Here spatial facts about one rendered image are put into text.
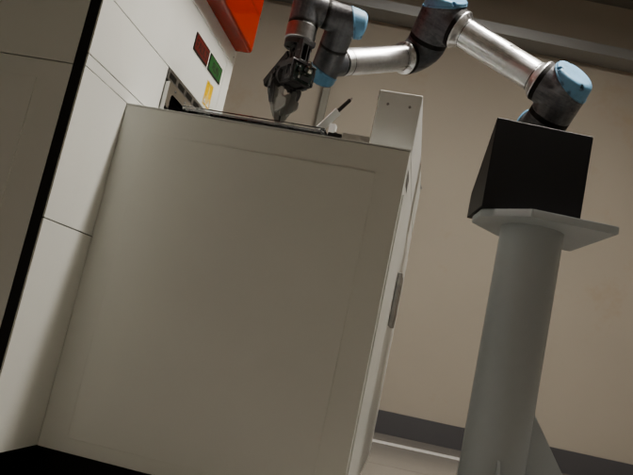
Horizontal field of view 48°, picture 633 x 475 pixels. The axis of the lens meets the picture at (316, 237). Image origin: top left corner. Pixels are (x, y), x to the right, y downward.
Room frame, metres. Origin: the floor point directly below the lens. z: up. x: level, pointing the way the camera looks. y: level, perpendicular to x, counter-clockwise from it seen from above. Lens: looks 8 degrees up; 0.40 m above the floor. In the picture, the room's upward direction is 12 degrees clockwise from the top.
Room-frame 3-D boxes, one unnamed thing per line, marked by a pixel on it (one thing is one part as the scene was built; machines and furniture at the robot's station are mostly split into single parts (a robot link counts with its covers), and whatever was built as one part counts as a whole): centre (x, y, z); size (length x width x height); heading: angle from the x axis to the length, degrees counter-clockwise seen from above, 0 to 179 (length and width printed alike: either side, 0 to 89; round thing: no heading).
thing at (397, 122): (1.74, -0.16, 0.89); 0.55 x 0.09 x 0.14; 170
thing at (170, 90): (1.88, 0.40, 0.89); 0.44 x 0.02 x 0.10; 170
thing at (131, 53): (1.71, 0.44, 1.02); 0.81 x 0.03 x 0.40; 170
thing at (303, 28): (1.69, 0.14, 1.13); 0.08 x 0.08 x 0.05
